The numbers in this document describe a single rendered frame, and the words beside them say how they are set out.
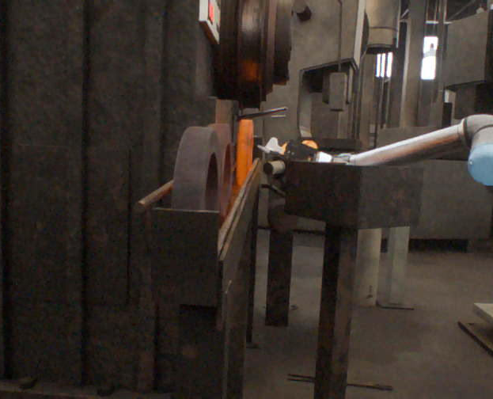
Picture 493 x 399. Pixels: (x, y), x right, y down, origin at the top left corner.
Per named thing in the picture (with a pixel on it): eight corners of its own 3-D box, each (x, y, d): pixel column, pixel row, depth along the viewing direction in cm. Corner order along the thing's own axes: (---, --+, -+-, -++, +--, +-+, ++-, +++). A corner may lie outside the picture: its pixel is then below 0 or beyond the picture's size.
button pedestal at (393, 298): (382, 309, 228) (393, 184, 220) (372, 294, 251) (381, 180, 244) (415, 311, 227) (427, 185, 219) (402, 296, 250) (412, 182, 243)
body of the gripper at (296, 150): (287, 138, 171) (318, 150, 171) (278, 160, 173) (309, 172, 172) (288, 137, 164) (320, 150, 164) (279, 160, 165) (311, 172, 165)
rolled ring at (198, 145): (222, 126, 67) (199, 124, 68) (202, 131, 49) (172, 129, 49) (218, 249, 71) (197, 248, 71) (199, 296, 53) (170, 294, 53)
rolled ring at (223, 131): (233, 123, 86) (216, 122, 86) (222, 126, 67) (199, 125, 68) (230, 221, 89) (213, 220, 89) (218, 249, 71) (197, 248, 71)
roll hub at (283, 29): (272, 77, 150) (277, -12, 147) (273, 89, 178) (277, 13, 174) (290, 78, 150) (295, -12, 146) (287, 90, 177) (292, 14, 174)
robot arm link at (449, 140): (510, 96, 143) (329, 153, 190) (506, 120, 135) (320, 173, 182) (522, 125, 148) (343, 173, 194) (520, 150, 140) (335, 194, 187)
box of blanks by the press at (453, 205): (373, 252, 361) (381, 152, 351) (333, 233, 441) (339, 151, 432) (489, 252, 381) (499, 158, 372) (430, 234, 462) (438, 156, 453)
